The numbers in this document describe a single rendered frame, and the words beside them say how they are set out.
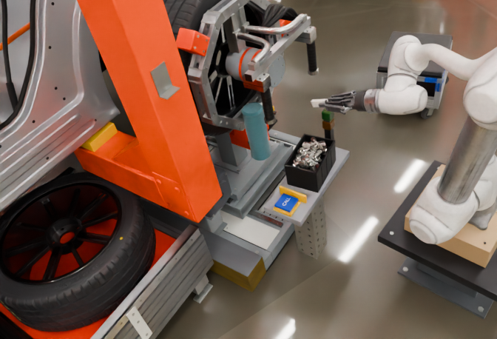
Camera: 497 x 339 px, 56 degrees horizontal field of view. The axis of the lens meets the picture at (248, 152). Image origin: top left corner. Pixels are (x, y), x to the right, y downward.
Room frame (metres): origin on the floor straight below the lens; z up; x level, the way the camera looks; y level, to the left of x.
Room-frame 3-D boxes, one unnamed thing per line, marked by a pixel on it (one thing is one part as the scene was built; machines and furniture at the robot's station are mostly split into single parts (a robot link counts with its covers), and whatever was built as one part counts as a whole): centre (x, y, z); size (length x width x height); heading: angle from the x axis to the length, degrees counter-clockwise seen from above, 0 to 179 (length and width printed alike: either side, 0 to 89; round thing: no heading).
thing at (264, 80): (1.40, -0.09, 0.93); 0.09 x 0.05 x 0.05; 47
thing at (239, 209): (1.79, 0.06, 0.13); 0.50 x 0.36 x 0.10; 137
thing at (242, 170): (1.78, 0.07, 0.32); 0.40 x 0.30 x 0.28; 137
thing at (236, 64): (1.62, -0.10, 0.85); 0.21 x 0.14 x 0.14; 47
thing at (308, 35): (1.65, -0.32, 0.93); 0.09 x 0.05 x 0.05; 47
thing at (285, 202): (1.20, -0.10, 0.47); 0.07 x 0.07 x 0.02; 47
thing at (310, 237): (1.31, -0.20, 0.21); 0.10 x 0.10 x 0.42; 47
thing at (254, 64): (1.51, -0.07, 1.03); 0.19 x 0.18 x 0.11; 47
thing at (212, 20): (1.66, -0.05, 0.85); 0.54 x 0.07 x 0.54; 137
